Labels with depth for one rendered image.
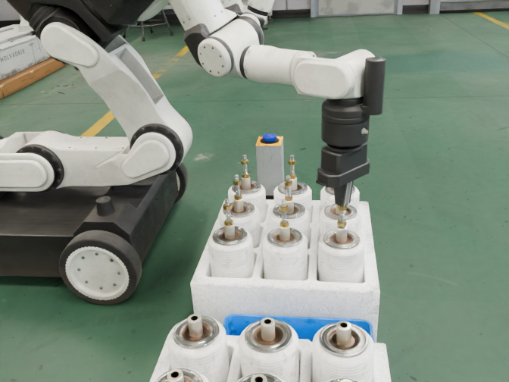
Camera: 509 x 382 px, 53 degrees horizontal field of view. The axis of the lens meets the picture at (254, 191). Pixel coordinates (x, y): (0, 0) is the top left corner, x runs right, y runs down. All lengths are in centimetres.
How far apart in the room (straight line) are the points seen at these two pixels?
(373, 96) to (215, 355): 50
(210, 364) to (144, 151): 66
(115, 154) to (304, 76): 67
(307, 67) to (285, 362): 49
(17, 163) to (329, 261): 88
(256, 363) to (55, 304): 74
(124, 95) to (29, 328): 62
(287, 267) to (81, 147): 70
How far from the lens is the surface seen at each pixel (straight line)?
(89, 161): 146
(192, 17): 104
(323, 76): 90
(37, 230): 144
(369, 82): 91
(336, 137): 93
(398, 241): 157
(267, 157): 141
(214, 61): 102
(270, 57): 99
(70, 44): 133
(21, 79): 381
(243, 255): 108
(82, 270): 135
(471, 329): 130
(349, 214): 116
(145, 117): 135
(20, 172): 151
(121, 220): 132
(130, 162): 136
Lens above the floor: 82
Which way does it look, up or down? 26 degrees down
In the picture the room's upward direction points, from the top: 3 degrees counter-clockwise
